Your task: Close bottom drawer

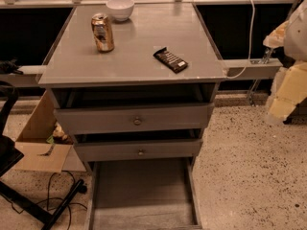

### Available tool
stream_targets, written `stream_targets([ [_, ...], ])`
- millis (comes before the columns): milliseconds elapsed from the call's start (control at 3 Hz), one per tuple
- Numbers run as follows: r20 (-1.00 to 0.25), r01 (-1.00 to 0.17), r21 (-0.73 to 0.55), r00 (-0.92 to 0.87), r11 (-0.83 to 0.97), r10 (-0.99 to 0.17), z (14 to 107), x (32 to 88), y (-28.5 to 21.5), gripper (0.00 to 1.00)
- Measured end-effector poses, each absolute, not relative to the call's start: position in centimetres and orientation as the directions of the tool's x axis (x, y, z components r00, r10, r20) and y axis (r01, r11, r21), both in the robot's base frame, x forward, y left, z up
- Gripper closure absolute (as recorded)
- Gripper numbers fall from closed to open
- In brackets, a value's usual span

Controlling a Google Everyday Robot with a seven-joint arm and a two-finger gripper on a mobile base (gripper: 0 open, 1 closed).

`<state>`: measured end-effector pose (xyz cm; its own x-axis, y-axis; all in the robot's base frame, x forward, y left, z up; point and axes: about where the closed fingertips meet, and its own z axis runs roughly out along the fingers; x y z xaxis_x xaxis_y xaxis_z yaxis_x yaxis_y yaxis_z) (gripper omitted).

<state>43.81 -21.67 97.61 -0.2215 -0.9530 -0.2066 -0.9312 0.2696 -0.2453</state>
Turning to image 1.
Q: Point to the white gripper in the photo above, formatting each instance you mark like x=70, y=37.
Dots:
x=296, y=38

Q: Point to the grey bottom drawer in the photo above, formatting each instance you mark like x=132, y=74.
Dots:
x=154, y=194

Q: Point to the grey drawer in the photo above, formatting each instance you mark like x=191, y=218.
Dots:
x=131, y=118
x=138, y=145
x=154, y=194

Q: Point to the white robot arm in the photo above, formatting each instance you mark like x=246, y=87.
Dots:
x=295, y=41

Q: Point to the grey drawer cabinet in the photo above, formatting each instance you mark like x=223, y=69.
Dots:
x=78, y=76

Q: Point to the grey top drawer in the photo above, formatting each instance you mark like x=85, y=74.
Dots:
x=131, y=118

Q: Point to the grey middle drawer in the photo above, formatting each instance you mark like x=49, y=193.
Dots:
x=138, y=145

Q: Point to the metal diagonal rod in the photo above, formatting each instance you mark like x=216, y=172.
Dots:
x=264, y=60

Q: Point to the dark chocolate bar wrapper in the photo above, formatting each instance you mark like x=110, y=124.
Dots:
x=173, y=62

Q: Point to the white ceramic bowl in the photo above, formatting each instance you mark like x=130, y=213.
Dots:
x=120, y=10

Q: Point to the gold soda can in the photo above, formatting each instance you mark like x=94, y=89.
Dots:
x=102, y=32

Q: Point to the brown cardboard box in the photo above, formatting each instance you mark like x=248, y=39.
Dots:
x=40, y=154

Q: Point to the black object on beam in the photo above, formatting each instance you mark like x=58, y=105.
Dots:
x=9, y=67

